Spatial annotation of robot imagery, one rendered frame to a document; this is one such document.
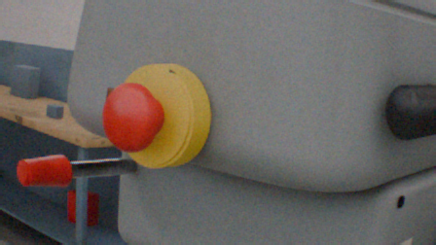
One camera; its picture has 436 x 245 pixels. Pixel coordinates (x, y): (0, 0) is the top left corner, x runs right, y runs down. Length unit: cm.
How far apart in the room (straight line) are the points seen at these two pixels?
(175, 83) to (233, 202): 15
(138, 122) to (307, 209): 16
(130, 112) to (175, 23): 7
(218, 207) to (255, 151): 14
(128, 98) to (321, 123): 11
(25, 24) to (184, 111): 655
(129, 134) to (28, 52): 648
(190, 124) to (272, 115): 5
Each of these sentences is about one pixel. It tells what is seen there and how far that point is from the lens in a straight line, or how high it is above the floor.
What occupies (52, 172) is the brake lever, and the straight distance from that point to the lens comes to 76.
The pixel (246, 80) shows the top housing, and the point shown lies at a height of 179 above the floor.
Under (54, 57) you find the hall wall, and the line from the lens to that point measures 691.
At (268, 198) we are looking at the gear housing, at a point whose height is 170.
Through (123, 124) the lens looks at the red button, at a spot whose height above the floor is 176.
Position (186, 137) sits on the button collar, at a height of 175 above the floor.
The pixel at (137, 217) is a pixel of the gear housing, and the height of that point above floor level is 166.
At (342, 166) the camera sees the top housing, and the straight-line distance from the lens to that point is 66.
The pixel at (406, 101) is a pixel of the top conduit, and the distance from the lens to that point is 65.
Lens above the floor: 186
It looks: 8 degrees down
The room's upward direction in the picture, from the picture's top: 8 degrees clockwise
